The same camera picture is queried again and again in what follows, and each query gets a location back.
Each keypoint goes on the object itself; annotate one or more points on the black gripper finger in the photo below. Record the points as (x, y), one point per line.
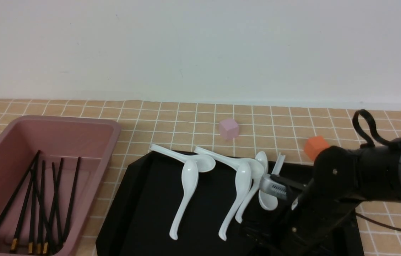
(281, 187)

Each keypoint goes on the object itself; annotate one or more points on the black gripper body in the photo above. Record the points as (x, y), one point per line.
(311, 224)

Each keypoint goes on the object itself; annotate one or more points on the black chopstick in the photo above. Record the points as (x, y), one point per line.
(17, 189)
(57, 182)
(19, 227)
(40, 237)
(71, 202)
(31, 237)
(51, 220)

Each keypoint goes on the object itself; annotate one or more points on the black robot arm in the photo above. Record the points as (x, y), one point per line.
(366, 174)

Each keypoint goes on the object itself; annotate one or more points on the white spoon right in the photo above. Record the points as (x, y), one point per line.
(267, 201)

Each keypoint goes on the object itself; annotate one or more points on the white spoon behind middle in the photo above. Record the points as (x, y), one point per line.
(253, 188)

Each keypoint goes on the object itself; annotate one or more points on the white spoon upper middle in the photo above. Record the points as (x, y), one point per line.
(256, 168)

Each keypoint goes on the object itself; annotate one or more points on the white spoon middle long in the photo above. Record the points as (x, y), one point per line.
(243, 179)

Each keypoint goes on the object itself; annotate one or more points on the orange cube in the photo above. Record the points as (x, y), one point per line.
(314, 146)

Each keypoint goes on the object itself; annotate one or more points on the pink cube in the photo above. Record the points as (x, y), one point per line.
(228, 129)

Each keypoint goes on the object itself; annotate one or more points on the white spoon upper left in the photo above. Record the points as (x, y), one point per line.
(205, 163)

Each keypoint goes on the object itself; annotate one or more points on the white spoon far left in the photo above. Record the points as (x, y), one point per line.
(189, 178)

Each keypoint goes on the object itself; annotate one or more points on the black tray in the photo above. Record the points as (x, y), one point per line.
(148, 198)

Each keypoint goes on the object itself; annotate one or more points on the pink plastic bin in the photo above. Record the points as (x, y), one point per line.
(50, 171)

